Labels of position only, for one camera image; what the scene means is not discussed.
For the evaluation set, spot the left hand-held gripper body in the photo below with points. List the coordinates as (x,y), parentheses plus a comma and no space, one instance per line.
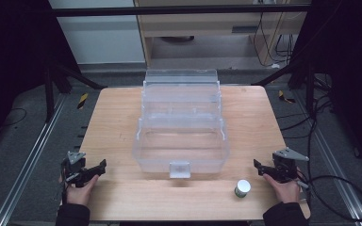
(74,163)

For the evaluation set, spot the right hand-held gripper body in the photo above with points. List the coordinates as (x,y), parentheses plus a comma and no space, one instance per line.
(285,164)

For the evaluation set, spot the person's right hand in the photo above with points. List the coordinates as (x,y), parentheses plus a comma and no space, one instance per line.
(285,191)

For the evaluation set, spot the person's left hand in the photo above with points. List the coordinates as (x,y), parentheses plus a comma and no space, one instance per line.
(81,193)

